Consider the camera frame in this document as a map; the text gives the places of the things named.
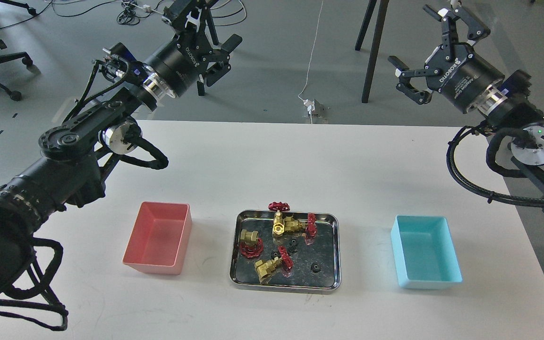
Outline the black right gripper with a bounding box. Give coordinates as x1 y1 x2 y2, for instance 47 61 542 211
388 4 506 114

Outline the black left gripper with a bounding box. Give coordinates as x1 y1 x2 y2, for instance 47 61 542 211
144 0 243 98

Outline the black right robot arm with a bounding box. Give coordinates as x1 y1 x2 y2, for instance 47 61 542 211
388 5 544 212

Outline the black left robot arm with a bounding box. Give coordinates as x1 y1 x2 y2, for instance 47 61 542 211
0 0 242 331

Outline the brass valve upright red handwheel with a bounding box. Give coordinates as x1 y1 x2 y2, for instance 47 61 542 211
268 202 290 238

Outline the brass valve side red handwheel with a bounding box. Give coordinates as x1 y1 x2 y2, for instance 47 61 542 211
283 213 318 237

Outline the light blue plastic box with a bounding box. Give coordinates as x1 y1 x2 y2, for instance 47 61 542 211
391 215 463 290

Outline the pink plastic box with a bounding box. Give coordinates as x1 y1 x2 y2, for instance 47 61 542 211
122 202 192 275

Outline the brass valve front red handwheel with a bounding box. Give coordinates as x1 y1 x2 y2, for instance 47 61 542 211
254 246 294 283

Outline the black tripod stand right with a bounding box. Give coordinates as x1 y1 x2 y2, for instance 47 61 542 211
354 0 389 103

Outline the shiny metal tray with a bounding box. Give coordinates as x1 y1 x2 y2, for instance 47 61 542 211
229 209 341 293

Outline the white cable with adapter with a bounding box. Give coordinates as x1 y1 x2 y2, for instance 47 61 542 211
297 0 330 124

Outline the floor cables and power strip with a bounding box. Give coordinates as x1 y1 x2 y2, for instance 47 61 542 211
0 0 249 27

